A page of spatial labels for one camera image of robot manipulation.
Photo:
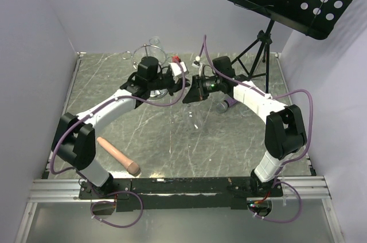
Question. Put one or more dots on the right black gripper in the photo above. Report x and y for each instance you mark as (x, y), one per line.
(197, 91)

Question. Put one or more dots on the clear wine glass back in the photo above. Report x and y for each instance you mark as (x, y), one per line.
(155, 43)

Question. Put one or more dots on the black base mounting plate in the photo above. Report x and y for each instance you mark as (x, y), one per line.
(131, 194)

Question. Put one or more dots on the clear wine glass front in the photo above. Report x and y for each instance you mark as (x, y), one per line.
(222, 105)

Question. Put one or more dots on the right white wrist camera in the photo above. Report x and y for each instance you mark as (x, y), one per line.
(197, 62)

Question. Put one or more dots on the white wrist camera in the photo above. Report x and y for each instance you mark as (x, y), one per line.
(197, 62)
(178, 67)

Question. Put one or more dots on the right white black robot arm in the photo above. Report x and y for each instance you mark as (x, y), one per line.
(285, 133)

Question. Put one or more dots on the beige pink microphone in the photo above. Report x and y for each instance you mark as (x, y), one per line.
(130, 166)

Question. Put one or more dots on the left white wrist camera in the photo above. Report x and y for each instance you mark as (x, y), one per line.
(178, 67)

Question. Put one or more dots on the purple glitter microphone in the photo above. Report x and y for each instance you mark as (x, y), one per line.
(232, 102)

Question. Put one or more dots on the clear wine glass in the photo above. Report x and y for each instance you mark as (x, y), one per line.
(155, 43)
(193, 118)
(222, 105)

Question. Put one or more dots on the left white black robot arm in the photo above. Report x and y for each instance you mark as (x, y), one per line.
(75, 138)

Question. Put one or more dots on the chrome wine glass rack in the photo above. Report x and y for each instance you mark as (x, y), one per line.
(148, 61)

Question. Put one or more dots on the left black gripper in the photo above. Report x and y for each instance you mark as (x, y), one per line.
(187, 83)

